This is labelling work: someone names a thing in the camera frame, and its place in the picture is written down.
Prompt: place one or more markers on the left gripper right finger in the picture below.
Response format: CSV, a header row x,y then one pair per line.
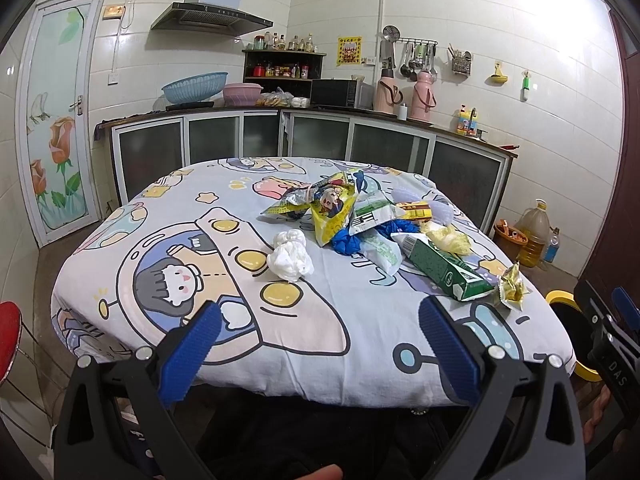
x,y
524,421

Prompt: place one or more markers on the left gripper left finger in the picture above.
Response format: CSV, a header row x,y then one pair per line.
x,y
116,420

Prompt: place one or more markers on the gold wrapper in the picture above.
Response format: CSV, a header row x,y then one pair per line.
x,y
511,289

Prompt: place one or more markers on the green white carton box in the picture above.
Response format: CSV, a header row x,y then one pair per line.
x,y
430,270

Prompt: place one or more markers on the yellow plastic bag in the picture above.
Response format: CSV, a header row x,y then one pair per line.
x,y
447,238

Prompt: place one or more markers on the white green wrapper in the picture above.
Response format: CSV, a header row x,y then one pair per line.
x,y
384,253

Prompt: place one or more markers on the blue glove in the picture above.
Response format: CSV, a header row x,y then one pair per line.
x,y
388,228
347,244

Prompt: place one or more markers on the yellow red long box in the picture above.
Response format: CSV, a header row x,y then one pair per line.
x,y
415,211

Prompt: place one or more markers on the green white snack bag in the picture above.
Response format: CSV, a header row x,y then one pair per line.
x,y
372,209

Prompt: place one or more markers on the white tissue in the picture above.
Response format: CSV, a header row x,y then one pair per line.
x,y
289,259

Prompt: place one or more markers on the yellow snack bag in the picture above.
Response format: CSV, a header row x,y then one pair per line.
x,y
329,202

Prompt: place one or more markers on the yellow rimmed black trash bin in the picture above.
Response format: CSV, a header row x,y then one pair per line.
x,y
578,328

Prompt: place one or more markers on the kitchen counter cabinet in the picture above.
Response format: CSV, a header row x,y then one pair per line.
x,y
144,147

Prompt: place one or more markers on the blue label water bottle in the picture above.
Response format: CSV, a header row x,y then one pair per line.
x,y
553,246

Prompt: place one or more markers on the large cooking oil jug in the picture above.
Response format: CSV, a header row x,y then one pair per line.
x,y
535,225

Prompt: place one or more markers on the brown plastic waste bucket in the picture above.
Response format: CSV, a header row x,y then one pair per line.
x,y
509,239

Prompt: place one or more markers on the red stool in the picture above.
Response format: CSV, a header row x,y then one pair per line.
x,y
10,336

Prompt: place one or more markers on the cartoon astronaut tablecloth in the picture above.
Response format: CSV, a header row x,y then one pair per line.
x,y
348,334

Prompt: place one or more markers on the yellow detergent bottles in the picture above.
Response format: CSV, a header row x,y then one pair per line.
x,y
467,121

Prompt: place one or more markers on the pink thermos right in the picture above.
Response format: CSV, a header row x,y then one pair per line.
x,y
423,98

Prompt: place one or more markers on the pink thermos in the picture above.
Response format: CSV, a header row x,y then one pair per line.
x,y
423,98
387,95

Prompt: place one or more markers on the pink thermos left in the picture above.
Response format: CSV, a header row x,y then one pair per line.
x,y
387,95

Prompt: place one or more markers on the hanging utensil rack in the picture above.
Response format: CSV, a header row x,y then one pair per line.
x,y
407,56

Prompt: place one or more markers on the black microwave oven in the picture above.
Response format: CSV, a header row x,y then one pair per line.
x,y
344,93

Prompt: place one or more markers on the blue plastic basket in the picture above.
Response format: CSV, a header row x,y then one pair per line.
x,y
196,88

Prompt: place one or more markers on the pink plastic basin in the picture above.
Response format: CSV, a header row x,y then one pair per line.
x,y
238,95

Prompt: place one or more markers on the flower painted glass door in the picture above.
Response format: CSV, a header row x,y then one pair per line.
x,y
51,119

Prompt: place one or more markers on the black spice shelf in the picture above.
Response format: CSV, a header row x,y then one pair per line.
x,y
290,71

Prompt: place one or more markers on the silver range hood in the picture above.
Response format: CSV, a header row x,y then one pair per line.
x,y
220,17

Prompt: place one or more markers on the yellow wall poster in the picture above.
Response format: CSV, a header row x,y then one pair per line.
x,y
348,50

